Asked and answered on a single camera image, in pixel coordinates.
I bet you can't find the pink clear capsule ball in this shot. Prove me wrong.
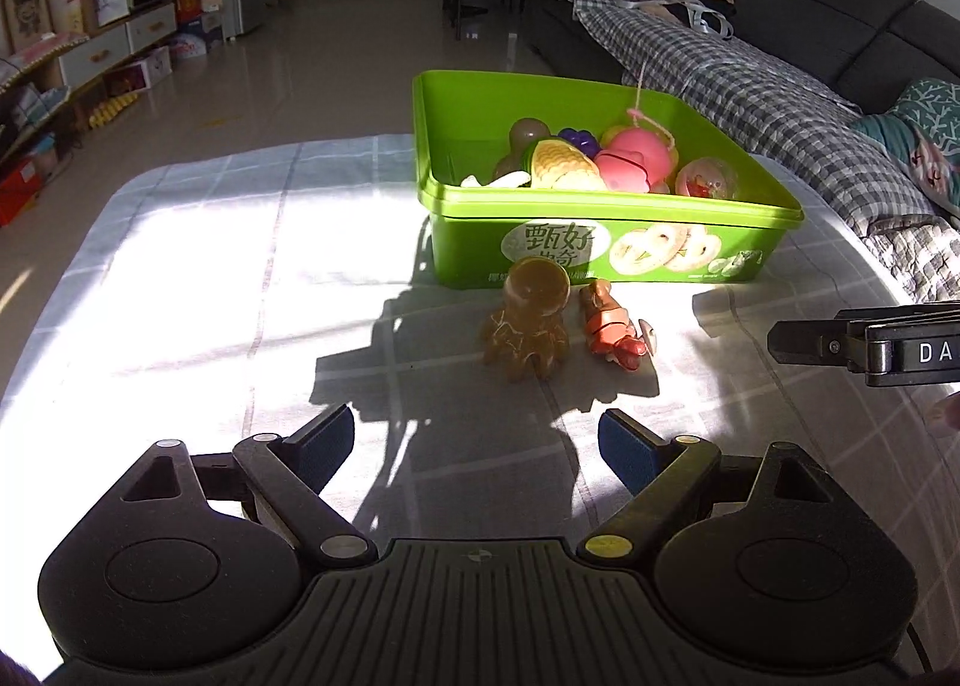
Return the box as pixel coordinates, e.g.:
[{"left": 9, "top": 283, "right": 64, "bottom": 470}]
[{"left": 674, "top": 157, "right": 737, "bottom": 200}]

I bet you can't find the pink pig toy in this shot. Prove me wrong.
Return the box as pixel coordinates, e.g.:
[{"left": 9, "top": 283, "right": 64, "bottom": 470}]
[{"left": 594, "top": 106, "right": 679, "bottom": 194}]

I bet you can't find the purple grape toy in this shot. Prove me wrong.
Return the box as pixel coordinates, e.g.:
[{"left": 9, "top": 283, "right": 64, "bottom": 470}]
[{"left": 558, "top": 127, "right": 602, "bottom": 158}]

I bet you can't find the yellow corn toy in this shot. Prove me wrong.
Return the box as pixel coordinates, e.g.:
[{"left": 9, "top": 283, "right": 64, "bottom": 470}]
[{"left": 523, "top": 137, "right": 607, "bottom": 192}]

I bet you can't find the tan octopus toy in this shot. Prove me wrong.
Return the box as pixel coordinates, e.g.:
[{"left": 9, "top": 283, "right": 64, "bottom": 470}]
[{"left": 493, "top": 118, "right": 550, "bottom": 179}]

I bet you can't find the beige starfish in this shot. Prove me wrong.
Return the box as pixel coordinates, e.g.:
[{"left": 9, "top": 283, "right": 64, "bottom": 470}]
[{"left": 460, "top": 170, "right": 532, "bottom": 189}]

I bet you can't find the right human hand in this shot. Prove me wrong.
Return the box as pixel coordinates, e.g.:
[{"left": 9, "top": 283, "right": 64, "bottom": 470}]
[{"left": 926, "top": 392, "right": 960, "bottom": 432}]

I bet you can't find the grey checkered tablecloth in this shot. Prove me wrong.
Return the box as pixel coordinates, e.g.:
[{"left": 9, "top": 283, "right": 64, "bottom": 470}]
[{"left": 2, "top": 136, "right": 958, "bottom": 675}]

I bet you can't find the brown octopus toy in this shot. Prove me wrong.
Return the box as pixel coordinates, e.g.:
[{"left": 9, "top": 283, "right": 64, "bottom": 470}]
[{"left": 480, "top": 257, "right": 571, "bottom": 383}]

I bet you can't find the teal patterned pillow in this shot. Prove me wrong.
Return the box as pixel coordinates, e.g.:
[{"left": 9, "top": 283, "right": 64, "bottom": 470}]
[{"left": 850, "top": 79, "right": 958, "bottom": 221}]

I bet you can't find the checkered sofa blanket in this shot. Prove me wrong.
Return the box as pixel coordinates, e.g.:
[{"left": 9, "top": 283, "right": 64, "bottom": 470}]
[{"left": 549, "top": 0, "right": 958, "bottom": 303}]

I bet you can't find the dark grey sofa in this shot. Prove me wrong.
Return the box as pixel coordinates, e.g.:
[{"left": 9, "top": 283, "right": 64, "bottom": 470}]
[{"left": 527, "top": 0, "right": 958, "bottom": 113}]

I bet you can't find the green plastic bin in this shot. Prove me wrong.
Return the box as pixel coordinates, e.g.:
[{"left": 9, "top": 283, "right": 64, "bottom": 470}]
[{"left": 412, "top": 71, "right": 804, "bottom": 288}]

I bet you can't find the white drawer cabinet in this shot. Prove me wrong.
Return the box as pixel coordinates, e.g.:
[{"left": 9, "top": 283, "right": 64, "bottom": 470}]
[{"left": 2, "top": 2, "right": 176, "bottom": 136}]

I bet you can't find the framed picture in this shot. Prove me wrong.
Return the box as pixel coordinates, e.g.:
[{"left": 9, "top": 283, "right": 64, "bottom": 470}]
[{"left": 2, "top": 0, "right": 55, "bottom": 53}]

